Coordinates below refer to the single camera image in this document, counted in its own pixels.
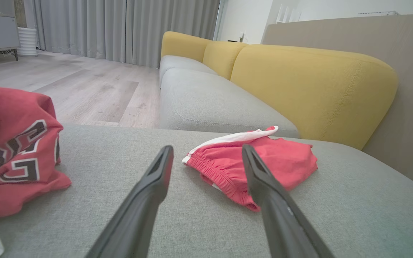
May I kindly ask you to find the red basketball jersey white trim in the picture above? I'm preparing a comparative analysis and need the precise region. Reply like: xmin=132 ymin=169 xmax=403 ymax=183
xmin=0 ymin=81 xmax=72 ymax=258

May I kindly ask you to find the grey sofa seat cushion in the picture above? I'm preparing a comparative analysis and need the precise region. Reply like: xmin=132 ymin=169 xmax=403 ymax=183
xmin=159 ymin=55 xmax=218 ymax=86
xmin=160 ymin=68 xmax=300 ymax=139

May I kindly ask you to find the white ribbed plant pot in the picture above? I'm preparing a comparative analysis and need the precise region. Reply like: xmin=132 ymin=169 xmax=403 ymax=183
xmin=17 ymin=27 xmax=38 ymax=57

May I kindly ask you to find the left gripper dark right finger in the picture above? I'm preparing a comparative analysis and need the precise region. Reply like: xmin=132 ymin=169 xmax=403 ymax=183
xmin=242 ymin=144 xmax=336 ymax=258

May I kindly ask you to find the grey pleated curtain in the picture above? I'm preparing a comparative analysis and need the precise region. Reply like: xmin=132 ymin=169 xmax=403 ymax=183
xmin=24 ymin=0 xmax=221 ymax=68

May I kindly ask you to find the beige partition panel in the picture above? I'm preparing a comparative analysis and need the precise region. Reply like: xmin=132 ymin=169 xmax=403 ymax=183
xmin=262 ymin=14 xmax=413 ymax=185

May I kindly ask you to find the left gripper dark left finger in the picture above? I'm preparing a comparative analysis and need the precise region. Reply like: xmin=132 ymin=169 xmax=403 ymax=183
xmin=85 ymin=145 xmax=175 ymax=258

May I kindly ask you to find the yellow sofa back cushion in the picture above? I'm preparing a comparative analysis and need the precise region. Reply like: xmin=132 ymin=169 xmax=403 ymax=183
xmin=161 ymin=31 xmax=212 ymax=63
xmin=231 ymin=44 xmax=399 ymax=150
xmin=203 ymin=40 xmax=248 ymax=80

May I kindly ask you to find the red shorts white stripe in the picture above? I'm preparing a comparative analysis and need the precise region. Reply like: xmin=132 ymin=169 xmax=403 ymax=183
xmin=181 ymin=125 xmax=318 ymax=212

